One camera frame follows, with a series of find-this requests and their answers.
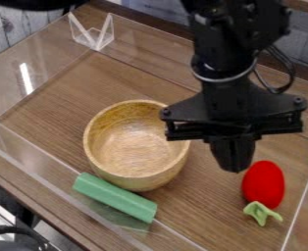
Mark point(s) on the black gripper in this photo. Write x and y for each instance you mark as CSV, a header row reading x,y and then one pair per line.
x,y
235,109

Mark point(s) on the red felt fruit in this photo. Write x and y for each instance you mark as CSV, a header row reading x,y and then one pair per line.
x,y
264,190

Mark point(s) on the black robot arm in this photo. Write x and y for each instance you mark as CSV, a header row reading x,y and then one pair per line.
x,y
233,30

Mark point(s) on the wooden bowl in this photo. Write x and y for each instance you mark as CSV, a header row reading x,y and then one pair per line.
x,y
127,149

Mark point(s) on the green rectangular block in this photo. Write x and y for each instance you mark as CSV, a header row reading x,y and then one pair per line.
x,y
115,197

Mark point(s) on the clear acrylic tray walls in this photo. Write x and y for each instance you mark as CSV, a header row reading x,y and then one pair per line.
x,y
56,84

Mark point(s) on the black metal stand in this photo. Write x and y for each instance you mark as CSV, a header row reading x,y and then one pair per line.
x,y
19,238

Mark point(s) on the clear acrylic corner bracket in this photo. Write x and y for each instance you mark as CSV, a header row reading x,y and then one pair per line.
x,y
94,38

